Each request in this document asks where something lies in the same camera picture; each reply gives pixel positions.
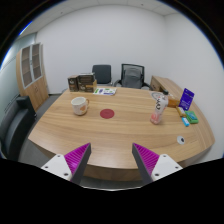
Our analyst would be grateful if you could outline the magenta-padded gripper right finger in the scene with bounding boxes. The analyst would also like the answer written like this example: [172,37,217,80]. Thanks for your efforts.
[131,142,184,186]

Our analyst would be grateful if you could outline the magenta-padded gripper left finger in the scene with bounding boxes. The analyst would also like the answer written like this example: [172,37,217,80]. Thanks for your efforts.
[40,142,92,185]

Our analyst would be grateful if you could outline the clear drink bottle black cap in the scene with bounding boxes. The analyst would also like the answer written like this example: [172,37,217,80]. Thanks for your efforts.
[149,89,169,125]

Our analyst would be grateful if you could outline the white mug orange print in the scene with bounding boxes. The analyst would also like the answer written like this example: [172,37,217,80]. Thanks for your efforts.
[70,96,90,117]

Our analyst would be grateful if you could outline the flat round red coaster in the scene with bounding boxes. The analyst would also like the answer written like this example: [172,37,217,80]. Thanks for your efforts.
[99,108,116,120]

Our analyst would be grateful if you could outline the yellow snack packet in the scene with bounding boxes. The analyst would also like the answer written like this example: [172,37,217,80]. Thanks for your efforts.
[175,106,187,118]

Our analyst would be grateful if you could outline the green packet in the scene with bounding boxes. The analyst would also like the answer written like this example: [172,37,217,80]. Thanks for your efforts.
[184,110,200,125]

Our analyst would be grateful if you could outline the orange-brown cardboard box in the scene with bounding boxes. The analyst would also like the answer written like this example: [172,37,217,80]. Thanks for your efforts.
[167,96,181,108]

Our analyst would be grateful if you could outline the black leather sofa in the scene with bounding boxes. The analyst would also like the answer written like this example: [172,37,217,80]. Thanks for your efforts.
[0,95,37,161]

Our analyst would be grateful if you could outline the purple standing pouch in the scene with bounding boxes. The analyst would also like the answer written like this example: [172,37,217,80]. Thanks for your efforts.
[178,87,195,112]

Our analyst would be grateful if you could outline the white green pamphlet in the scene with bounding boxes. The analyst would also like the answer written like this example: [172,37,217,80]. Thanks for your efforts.
[92,87,117,97]

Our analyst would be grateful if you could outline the small dark brown box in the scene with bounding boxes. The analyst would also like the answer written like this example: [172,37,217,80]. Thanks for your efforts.
[67,75,80,93]

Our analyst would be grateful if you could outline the tan cardboard box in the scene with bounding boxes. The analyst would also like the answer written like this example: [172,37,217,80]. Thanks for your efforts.
[89,79,98,94]

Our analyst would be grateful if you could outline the wooden side desk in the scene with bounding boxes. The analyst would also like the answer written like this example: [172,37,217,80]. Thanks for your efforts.
[149,75,184,101]

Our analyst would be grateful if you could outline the large dark brown box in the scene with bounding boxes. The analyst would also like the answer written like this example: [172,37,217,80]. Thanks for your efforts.
[77,73,96,93]

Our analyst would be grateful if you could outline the grey mesh office chair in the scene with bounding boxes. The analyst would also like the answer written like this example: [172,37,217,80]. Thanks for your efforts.
[114,63,152,90]

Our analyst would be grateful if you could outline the wooden cabinet with glass doors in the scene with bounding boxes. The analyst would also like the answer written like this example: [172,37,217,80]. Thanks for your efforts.
[15,42,50,112]

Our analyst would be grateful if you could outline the black office chair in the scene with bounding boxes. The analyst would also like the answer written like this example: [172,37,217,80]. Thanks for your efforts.
[91,64,113,87]

